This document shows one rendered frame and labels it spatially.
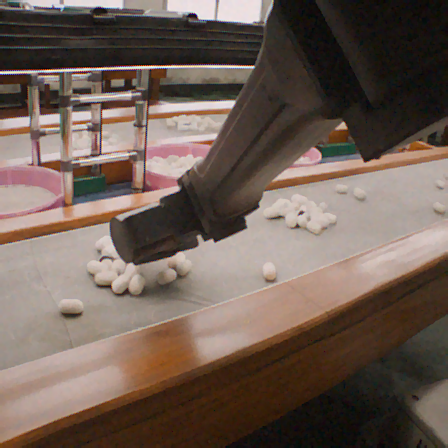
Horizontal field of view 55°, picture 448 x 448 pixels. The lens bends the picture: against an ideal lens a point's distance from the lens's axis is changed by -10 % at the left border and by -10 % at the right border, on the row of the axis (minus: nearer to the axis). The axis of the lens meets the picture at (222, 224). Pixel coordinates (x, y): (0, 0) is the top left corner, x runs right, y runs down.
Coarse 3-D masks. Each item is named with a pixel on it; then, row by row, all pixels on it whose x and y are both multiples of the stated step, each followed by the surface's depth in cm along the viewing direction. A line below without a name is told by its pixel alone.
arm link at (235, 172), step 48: (288, 0) 19; (288, 48) 19; (336, 48) 19; (240, 96) 27; (288, 96) 21; (336, 96) 19; (432, 96) 14; (240, 144) 30; (288, 144) 26; (384, 144) 17; (192, 192) 51; (240, 192) 39
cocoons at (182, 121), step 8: (168, 120) 152; (176, 120) 155; (184, 120) 153; (200, 120) 155; (208, 120) 157; (184, 128) 145; (192, 128) 146; (200, 128) 145; (216, 128) 149; (72, 136) 126; (104, 136) 132; (112, 136) 131; (72, 144) 121; (80, 144) 120; (104, 144) 123; (112, 144) 126
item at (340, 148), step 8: (320, 144) 158; (328, 144) 160; (336, 144) 161; (344, 144) 163; (352, 144) 165; (320, 152) 157; (328, 152) 159; (336, 152) 162; (344, 152) 165; (352, 152) 167
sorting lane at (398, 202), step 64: (320, 192) 108; (384, 192) 114; (0, 256) 70; (64, 256) 72; (192, 256) 76; (256, 256) 78; (320, 256) 80; (0, 320) 56; (64, 320) 58; (128, 320) 60
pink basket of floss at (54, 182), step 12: (0, 168) 97; (12, 168) 98; (24, 168) 99; (36, 168) 99; (12, 180) 99; (24, 180) 99; (36, 180) 99; (48, 180) 98; (60, 180) 95; (60, 192) 95; (48, 204) 83; (60, 204) 90; (0, 216) 77; (12, 216) 78
